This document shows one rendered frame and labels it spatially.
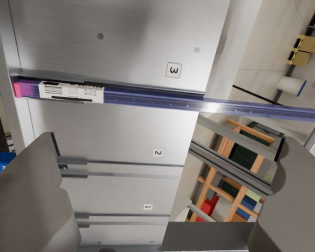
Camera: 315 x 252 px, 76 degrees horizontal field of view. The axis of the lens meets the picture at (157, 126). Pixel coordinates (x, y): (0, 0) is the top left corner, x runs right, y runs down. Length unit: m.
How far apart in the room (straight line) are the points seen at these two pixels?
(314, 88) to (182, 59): 7.76
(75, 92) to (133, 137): 0.09
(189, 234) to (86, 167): 0.27
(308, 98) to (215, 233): 7.59
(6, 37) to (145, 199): 0.26
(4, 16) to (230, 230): 0.50
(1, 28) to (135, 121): 0.15
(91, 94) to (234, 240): 0.41
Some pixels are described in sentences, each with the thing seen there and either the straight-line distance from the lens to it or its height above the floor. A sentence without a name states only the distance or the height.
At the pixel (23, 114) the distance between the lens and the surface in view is 0.25.
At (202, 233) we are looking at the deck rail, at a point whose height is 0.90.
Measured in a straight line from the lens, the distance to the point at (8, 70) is 0.23.
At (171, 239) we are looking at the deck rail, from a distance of 0.46.
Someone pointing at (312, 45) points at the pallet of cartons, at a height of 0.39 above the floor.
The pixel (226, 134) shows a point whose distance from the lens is 0.82.
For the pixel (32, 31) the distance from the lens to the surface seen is 0.23.
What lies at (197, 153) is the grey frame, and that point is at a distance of 0.75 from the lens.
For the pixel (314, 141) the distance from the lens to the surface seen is 0.36.
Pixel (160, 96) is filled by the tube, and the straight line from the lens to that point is 0.21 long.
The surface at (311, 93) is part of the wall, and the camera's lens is 7.96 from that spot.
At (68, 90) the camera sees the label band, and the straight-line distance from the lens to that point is 0.22.
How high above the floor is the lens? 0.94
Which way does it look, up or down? 31 degrees down
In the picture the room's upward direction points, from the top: 120 degrees clockwise
